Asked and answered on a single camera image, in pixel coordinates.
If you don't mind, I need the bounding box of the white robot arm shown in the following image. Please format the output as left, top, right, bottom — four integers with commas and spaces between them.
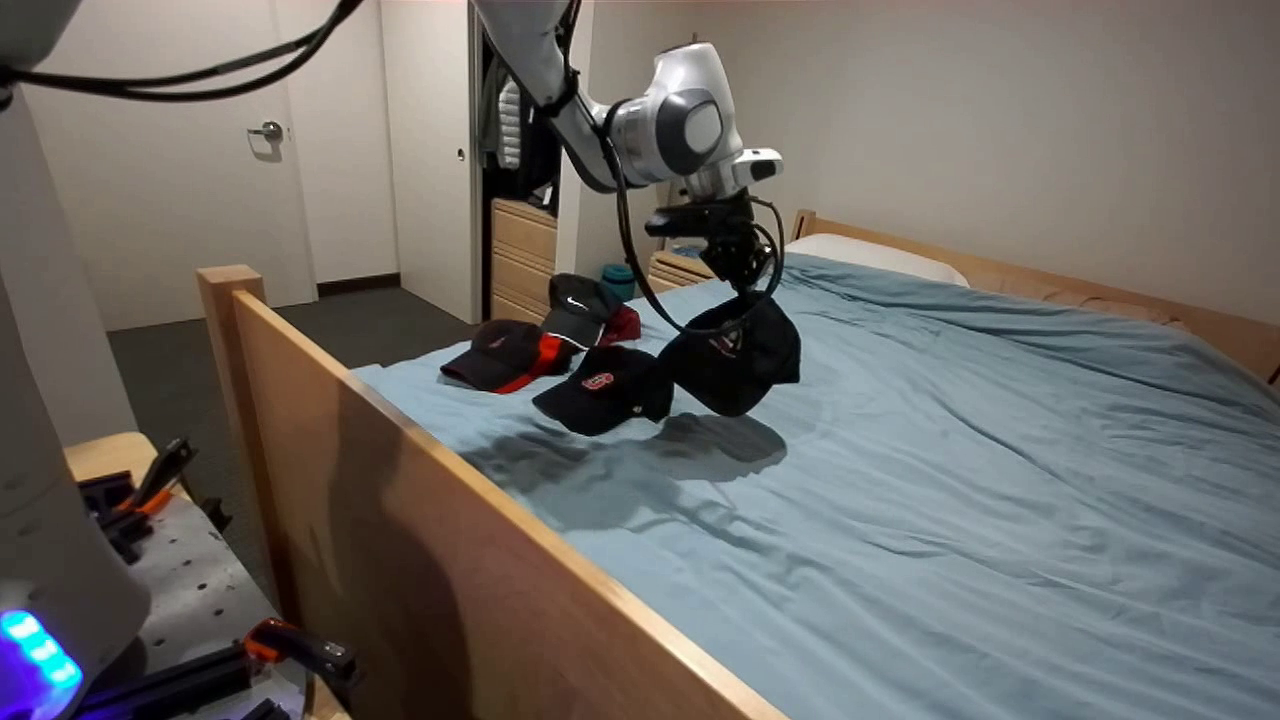
0, 266, 772, 720

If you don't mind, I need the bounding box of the black orange clamp tool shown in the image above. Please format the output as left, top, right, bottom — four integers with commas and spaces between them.
243, 620, 355, 693

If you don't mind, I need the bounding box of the black cap small red patch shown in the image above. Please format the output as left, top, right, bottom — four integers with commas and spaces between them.
536, 347, 673, 436

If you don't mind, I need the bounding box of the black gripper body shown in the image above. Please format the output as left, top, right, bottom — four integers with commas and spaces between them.
644, 191, 784, 293

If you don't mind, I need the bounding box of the black cap red white logo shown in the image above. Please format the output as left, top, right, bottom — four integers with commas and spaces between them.
661, 293, 801, 414

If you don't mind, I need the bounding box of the blue bed sheet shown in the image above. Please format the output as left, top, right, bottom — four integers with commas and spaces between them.
374, 259, 1280, 720

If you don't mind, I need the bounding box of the wooden nightstand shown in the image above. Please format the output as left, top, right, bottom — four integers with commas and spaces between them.
647, 250, 713, 293

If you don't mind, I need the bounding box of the teal round container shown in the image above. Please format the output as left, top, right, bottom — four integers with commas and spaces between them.
599, 265, 638, 298

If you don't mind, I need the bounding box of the black cap orange brim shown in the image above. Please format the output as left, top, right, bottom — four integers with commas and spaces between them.
443, 321, 576, 393

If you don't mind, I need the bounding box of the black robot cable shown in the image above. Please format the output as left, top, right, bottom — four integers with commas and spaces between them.
0, 0, 791, 335

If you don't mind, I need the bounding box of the perforated metal work table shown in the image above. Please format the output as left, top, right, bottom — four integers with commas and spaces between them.
126, 491, 307, 720

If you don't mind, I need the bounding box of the black cap white swoosh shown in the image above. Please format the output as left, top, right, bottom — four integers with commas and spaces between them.
544, 272, 621, 347

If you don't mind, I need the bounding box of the wooden bed frame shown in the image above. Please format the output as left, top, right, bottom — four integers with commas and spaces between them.
197, 214, 1280, 720

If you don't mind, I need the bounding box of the white pillow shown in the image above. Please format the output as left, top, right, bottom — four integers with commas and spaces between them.
790, 231, 971, 287

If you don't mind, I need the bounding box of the white door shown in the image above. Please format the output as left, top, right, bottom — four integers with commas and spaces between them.
28, 0, 314, 329

